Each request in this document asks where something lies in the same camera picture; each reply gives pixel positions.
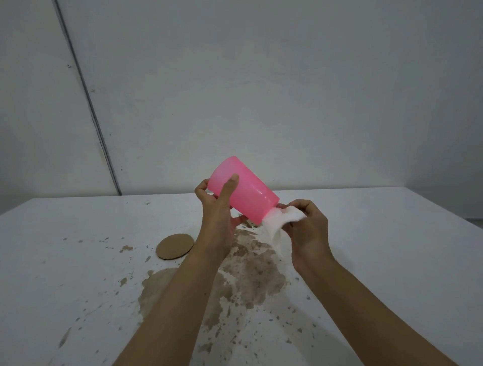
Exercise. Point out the person's right hand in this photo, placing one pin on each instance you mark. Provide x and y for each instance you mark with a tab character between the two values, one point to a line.
311	237

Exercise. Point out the person's left hand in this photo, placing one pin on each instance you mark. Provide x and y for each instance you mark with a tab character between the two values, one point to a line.
215	226

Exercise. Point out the person's right thumb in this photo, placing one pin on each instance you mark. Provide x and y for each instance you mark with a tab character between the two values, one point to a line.
293	233

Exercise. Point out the person's left thumb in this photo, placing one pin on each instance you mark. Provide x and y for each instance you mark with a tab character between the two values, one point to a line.
229	190

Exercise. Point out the pink plastic cup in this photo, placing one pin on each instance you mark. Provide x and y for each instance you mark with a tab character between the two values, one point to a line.
249	192

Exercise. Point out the white tissue paper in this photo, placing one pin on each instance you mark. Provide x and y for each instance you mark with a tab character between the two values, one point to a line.
277	220

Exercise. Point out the person's left forearm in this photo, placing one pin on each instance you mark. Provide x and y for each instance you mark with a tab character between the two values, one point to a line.
177	309

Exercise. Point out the person's right forearm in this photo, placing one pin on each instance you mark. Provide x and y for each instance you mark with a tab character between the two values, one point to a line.
362	316

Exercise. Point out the brown liquid spill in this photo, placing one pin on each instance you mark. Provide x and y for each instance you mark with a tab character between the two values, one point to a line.
256	271

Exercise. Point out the round brown cardboard coaster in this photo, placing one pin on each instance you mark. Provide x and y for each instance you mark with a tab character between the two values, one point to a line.
174	246

